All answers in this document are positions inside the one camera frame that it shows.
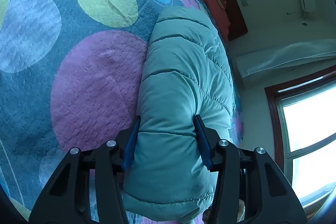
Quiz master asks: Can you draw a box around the light green puffer jacket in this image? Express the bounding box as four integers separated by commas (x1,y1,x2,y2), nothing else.
122,6,235,223

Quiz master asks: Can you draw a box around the pale curtain right side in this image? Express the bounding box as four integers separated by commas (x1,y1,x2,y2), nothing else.
236,38,335,89

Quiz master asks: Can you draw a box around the colourful dotted bedspread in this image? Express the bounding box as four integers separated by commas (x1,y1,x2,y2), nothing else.
0,0,245,224

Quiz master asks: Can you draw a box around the right window wooden frame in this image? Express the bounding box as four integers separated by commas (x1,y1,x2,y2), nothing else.
264,64,336,212

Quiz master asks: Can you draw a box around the wall switch plate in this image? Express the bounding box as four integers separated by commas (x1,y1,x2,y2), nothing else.
240,0,249,7

